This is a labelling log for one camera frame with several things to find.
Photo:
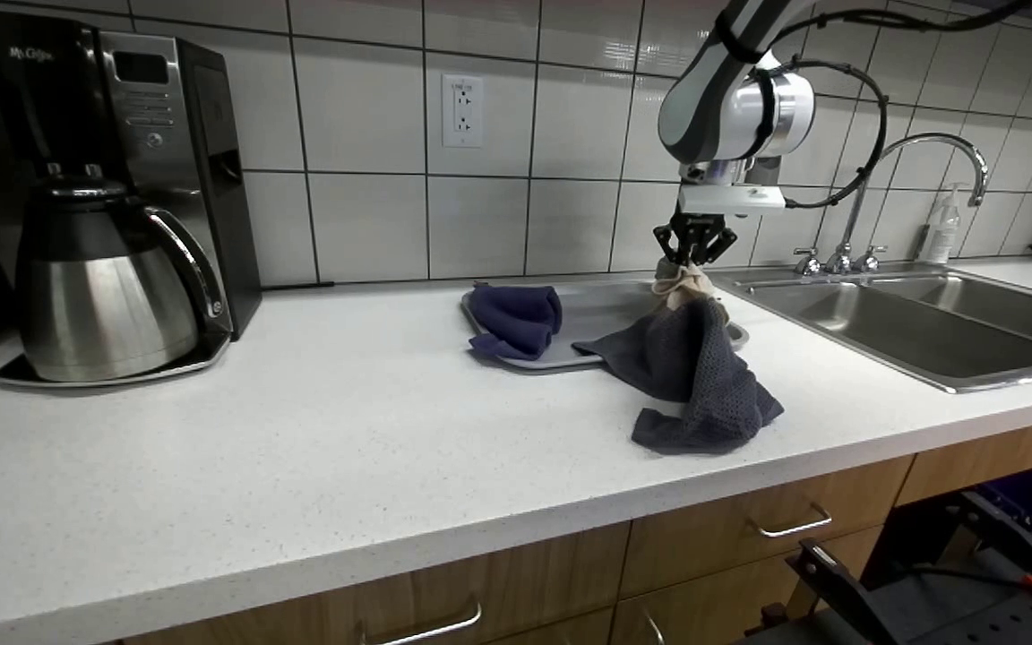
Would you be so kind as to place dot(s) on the white wall outlet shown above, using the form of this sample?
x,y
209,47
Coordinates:
x,y
465,110

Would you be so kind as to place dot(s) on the stainless steel sink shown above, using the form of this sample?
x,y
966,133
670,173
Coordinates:
x,y
957,323

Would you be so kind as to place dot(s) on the beige towel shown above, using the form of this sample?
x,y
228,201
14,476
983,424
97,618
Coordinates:
x,y
688,289

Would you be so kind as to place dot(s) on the black silver coffee maker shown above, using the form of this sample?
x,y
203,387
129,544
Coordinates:
x,y
170,110

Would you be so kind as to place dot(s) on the grey plastic tray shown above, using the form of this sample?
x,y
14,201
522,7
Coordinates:
x,y
601,313

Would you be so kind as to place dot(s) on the chrome faucet lever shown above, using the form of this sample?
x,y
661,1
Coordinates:
x,y
803,261

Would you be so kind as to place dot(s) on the stainless steel carafe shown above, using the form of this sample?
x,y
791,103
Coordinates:
x,y
104,305

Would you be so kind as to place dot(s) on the navy blue towel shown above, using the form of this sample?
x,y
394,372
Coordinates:
x,y
513,316

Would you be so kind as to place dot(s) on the dark grey towel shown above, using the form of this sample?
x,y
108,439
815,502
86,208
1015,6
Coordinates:
x,y
695,379

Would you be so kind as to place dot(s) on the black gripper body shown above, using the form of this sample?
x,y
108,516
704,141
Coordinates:
x,y
695,233

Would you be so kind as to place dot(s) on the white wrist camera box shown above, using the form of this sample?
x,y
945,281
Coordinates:
x,y
732,198

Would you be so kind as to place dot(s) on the black mobile cart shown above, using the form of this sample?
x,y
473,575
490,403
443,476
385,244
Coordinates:
x,y
957,605

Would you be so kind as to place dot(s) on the wooden base cabinet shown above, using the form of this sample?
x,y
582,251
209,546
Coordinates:
x,y
707,544

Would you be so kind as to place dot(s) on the chrome gooseneck faucet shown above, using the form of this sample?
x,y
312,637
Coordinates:
x,y
946,136

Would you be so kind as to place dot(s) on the white soap bottle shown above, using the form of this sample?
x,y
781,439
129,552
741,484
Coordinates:
x,y
939,233

